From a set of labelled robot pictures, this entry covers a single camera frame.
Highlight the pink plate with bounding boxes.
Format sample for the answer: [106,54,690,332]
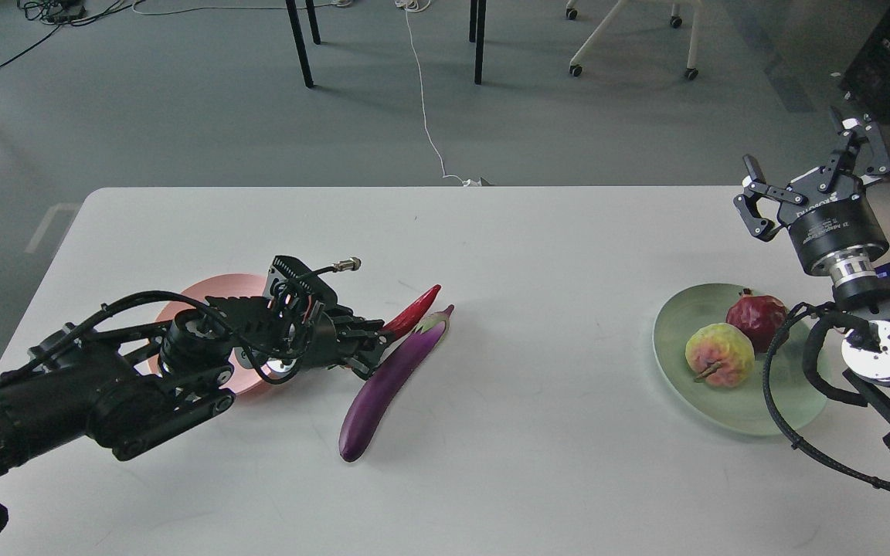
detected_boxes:
[150,273,285,399]

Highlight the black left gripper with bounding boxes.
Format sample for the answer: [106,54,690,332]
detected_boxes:
[271,305,399,381]

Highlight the white wheeled chair base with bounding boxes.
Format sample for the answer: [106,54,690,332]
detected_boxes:
[565,0,703,80]

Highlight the red chili pepper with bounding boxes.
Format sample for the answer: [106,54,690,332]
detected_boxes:
[380,284,441,341]

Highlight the yellow pink custard apple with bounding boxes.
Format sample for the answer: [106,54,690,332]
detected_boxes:
[684,323,756,388]

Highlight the black floor cables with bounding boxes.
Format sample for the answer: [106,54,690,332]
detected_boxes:
[0,0,353,92]

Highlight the dark red pomegranate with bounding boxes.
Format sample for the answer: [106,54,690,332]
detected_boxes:
[726,288,788,353]

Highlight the white floor cable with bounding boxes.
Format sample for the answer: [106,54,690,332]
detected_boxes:
[395,0,483,188]

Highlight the black table legs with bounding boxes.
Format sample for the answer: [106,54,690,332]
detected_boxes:
[282,1,487,89]

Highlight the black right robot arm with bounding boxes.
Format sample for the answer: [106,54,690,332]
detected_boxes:
[732,107,890,493]

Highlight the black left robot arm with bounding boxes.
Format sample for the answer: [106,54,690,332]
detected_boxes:
[0,256,438,532]

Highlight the purple eggplant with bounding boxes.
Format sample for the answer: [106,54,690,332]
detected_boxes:
[338,305,454,462]

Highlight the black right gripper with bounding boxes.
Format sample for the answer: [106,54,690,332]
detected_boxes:
[733,106,890,276]

